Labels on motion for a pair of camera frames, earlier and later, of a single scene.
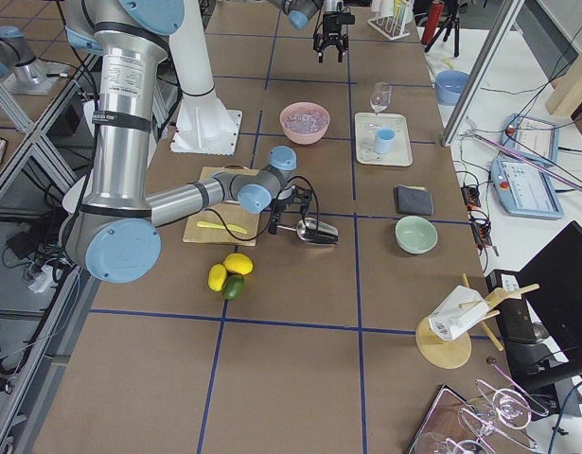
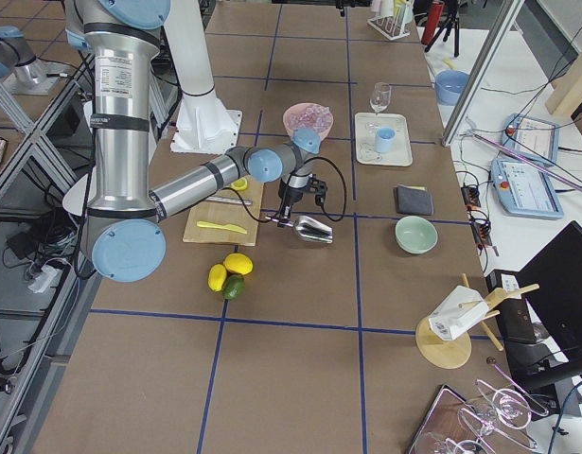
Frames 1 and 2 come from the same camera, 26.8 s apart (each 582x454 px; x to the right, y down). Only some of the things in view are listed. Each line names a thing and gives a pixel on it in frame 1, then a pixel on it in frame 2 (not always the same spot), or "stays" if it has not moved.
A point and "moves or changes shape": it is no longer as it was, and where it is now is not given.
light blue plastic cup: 383,140 stays
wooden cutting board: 226,222 stays
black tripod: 452,11 stays
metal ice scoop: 314,231 moves or changes shape
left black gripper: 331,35 -> 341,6
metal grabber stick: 531,163 stays
